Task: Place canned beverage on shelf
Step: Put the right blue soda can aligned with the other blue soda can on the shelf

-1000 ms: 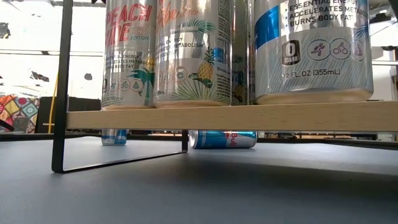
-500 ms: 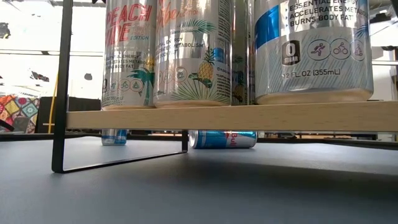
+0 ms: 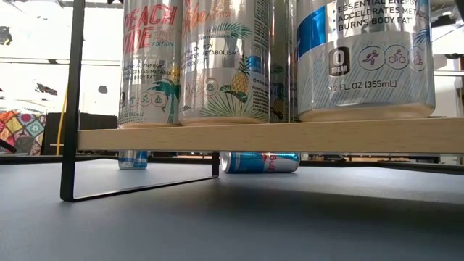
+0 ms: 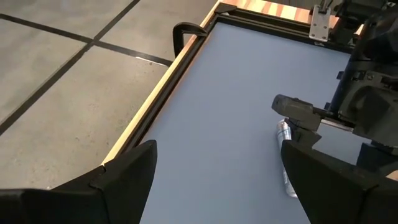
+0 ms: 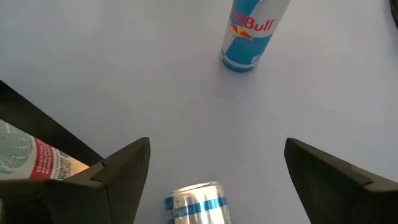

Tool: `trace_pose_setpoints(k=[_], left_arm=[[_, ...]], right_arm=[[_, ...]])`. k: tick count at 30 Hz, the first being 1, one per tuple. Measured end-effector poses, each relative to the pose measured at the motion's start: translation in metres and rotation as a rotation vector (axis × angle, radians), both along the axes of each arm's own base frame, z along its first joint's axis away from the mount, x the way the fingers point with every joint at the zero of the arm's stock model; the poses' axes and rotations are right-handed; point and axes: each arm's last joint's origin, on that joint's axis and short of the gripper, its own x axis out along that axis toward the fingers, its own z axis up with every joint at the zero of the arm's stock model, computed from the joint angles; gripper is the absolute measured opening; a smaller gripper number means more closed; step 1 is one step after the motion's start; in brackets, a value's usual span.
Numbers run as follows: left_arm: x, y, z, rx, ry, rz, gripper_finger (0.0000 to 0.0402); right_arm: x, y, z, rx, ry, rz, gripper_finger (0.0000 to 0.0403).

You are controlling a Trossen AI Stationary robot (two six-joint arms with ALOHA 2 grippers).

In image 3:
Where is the colourful patchwork cloth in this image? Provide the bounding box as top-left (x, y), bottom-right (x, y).
top-left (0, 110), bottom-right (47, 156)

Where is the Celsius Arctic Vibe can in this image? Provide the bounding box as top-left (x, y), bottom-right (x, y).
top-left (296, 0), bottom-right (437, 123)

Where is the black low cabinet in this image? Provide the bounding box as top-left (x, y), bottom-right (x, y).
top-left (41, 112), bottom-right (120, 156)

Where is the Celsius Peach Vibe can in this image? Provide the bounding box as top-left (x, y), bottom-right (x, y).
top-left (117, 0), bottom-right (184, 128)

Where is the black cable loop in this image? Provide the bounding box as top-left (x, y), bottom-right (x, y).
top-left (0, 139), bottom-right (17, 154)

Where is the yellow cable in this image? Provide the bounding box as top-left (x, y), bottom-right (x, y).
top-left (50, 85), bottom-right (68, 157)

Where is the wooden shelf with black frame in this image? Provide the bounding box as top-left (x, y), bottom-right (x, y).
top-left (59, 0), bottom-right (464, 203)

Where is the blue silver Red Bull can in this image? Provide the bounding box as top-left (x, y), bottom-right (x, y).
top-left (117, 150), bottom-right (149, 170)
top-left (218, 151), bottom-right (301, 174)

